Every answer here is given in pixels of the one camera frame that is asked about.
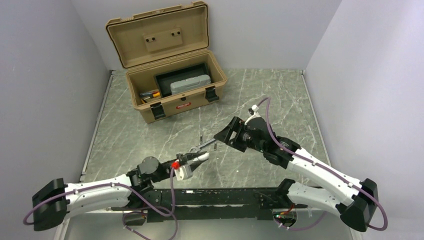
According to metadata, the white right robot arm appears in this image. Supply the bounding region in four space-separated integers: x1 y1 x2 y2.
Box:
214 116 378 232

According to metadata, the black tray in toolbox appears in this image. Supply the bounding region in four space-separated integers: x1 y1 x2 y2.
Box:
154 62 210 97

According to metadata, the white remote control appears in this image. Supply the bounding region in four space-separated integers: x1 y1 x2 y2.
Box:
191 152 210 162

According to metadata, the silver combination wrench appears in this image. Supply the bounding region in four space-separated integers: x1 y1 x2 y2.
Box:
189 138 217 153

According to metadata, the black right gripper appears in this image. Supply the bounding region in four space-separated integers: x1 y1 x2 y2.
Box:
213 116 266 153

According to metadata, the grey plastic bit case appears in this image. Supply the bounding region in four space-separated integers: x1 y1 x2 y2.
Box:
170 74 211 95

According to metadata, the orange handled tool in toolbox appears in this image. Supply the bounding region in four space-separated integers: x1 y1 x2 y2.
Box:
139 90 161 104

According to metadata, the tan plastic toolbox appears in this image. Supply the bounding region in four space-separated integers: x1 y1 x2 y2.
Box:
105 1 228 123

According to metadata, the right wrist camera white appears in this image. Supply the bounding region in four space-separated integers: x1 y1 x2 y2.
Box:
244 104 261 126

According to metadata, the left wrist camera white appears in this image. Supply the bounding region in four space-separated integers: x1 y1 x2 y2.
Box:
171 160 193 181

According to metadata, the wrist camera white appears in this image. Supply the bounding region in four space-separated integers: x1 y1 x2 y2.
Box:
244 104 261 126
171 160 193 181

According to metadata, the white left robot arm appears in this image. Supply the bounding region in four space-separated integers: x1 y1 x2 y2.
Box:
23 151 210 232

